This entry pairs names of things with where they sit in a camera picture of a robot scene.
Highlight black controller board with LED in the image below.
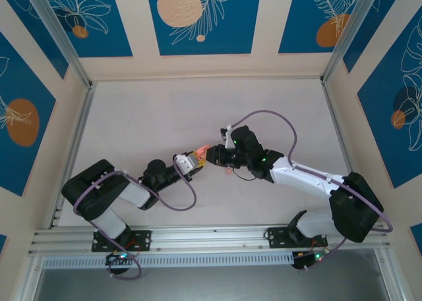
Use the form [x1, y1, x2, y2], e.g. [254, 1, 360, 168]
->
[104, 251, 136, 277]
[291, 250, 328, 271]

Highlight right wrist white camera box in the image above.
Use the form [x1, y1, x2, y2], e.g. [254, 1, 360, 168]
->
[219, 124, 235, 150]

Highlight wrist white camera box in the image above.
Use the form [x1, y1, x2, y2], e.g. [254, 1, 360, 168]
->
[173, 152, 196, 176]
[219, 124, 235, 150]

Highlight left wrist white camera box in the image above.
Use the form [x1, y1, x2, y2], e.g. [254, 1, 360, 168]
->
[173, 152, 196, 176]

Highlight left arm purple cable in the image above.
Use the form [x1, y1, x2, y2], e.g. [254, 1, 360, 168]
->
[72, 162, 198, 281]

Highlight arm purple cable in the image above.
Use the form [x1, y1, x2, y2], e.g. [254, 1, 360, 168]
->
[72, 162, 198, 281]
[230, 109, 395, 273]

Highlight right gripper thin black wire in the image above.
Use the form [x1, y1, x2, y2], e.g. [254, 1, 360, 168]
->
[230, 167, 258, 182]

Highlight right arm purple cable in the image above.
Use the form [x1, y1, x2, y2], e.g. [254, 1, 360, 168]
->
[230, 109, 395, 273]

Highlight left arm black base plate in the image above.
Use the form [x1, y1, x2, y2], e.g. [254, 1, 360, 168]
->
[91, 229, 153, 252]

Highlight long aluminium mounting rail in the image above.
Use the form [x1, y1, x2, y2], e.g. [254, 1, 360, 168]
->
[28, 222, 392, 258]

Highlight aluminium table side rail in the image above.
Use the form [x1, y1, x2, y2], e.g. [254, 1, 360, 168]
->
[320, 78, 371, 223]
[48, 82, 97, 230]

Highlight grey slotted cable duct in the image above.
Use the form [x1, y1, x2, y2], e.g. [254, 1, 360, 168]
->
[42, 252, 295, 269]

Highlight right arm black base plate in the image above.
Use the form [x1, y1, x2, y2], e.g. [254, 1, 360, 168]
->
[263, 227, 329, 249]

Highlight aluminium corner post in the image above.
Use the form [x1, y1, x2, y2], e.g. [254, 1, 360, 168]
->
[24, 0, 94, 88]
[320, 0, 386, 84]

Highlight aluminium frame leg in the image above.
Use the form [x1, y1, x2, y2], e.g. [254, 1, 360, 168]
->
[9, 256, 45, 301]
[374, 248, 411, 301]

